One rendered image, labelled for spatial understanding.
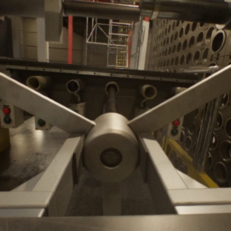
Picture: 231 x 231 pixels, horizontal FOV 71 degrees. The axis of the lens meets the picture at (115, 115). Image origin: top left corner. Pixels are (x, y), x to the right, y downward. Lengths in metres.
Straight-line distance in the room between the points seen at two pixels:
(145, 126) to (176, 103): 0.04
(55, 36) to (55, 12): 0.12
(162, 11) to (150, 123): 1.04
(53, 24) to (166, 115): 0.97
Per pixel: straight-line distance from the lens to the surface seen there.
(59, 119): 0.16
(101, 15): 1.14
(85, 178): 1.59
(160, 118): 0.16
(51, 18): 1.09
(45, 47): 8.06
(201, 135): 1.13
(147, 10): 1.15
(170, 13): 1.18
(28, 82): 0.82
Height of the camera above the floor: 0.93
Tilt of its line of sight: 14 degrees down
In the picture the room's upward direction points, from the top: 5 degrees clockwise
